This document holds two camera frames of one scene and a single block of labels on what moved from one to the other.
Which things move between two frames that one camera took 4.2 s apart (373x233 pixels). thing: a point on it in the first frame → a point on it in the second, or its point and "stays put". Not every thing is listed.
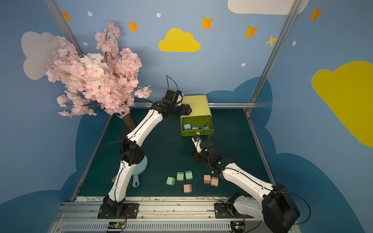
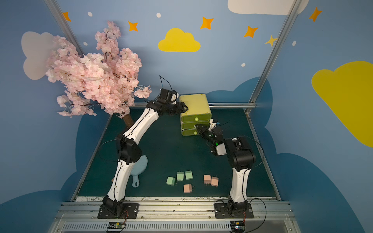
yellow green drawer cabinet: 200,120 stays put
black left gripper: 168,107 stays put
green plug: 188,174 stays put
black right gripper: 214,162 → 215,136
